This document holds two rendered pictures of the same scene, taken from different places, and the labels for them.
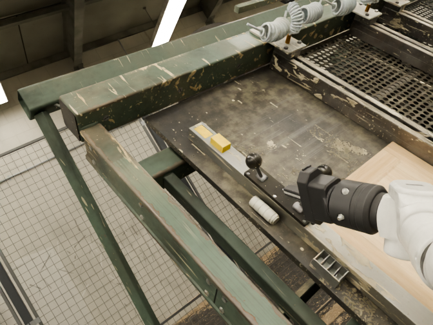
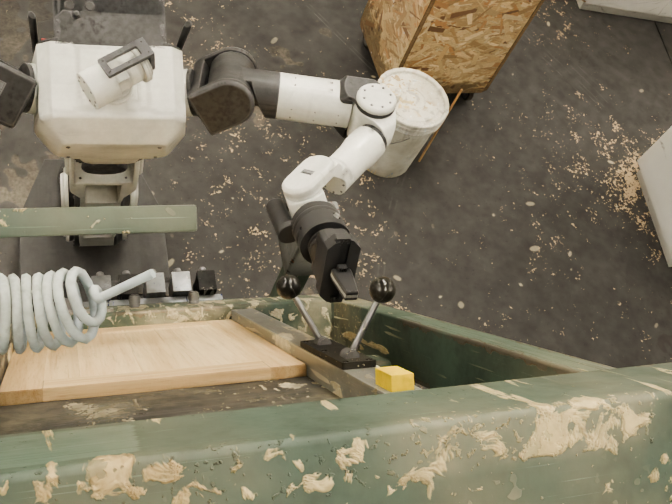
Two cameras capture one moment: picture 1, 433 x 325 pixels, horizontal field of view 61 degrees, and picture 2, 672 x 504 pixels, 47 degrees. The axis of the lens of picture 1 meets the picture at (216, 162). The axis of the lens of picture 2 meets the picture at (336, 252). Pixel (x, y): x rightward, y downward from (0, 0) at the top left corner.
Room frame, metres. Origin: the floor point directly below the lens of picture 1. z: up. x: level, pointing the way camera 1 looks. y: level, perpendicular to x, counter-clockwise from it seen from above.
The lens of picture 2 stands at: (1.42, -0.21, 2.45)
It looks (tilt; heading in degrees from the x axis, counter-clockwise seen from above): 56 degrees down; 175
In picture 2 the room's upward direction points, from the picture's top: 29 degrees clockwise
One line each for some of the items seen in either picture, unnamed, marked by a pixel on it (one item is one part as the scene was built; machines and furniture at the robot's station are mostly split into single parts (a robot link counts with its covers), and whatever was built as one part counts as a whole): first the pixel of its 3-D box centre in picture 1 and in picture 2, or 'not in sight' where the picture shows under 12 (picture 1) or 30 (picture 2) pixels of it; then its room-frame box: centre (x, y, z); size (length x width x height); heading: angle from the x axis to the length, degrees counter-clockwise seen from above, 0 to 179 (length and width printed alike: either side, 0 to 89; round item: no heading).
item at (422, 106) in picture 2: not in sight; (403, 119); (-0.79, -0.03, 0.24); 0.32 x 0.30 x 0.47; 115
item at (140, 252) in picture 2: not in sight; (94, 233); (0.21, -0.82, 0.19); 0.64 x 0.52 x 0.33; 31
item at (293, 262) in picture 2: not in sight; (310, 239); (0.33, -0.18, 0.84); 0.12 x 0.12 x 0.18; 31
